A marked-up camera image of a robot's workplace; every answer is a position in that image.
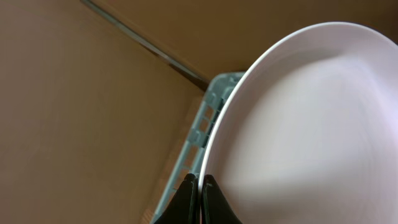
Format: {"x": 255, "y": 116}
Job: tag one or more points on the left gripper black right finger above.
{"x": 215, "y": 208}

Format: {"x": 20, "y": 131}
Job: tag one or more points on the grey plastic dish rack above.
{"x": 192, "y": 151}

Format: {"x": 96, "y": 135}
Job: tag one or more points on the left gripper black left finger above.
{"x": 182, "y": 208}

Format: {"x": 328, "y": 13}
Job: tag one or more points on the large pink plate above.
{"x": 309, "y": 134}

